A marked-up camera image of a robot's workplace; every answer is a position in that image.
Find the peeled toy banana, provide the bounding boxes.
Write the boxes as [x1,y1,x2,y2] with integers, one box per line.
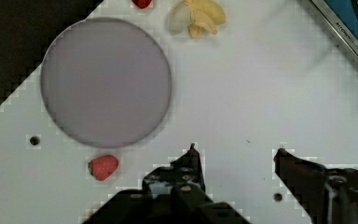
[168,0,227,38]

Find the small red toy fruit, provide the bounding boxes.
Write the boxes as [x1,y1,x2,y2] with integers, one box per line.
[131,0,152,9]

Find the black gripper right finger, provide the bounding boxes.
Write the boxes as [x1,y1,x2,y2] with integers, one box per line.
[273,148,358,224]

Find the silver toaster oven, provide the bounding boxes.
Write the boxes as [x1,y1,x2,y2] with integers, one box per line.
[302,0,358,61]

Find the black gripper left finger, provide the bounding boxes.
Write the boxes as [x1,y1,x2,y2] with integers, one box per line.
[82,145,251,224]

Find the round grey plate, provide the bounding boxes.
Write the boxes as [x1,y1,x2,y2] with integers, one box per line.
[40,18,172,148]

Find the red toy strawberry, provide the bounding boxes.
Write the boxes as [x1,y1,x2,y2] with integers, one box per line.
[88,155,119,181]

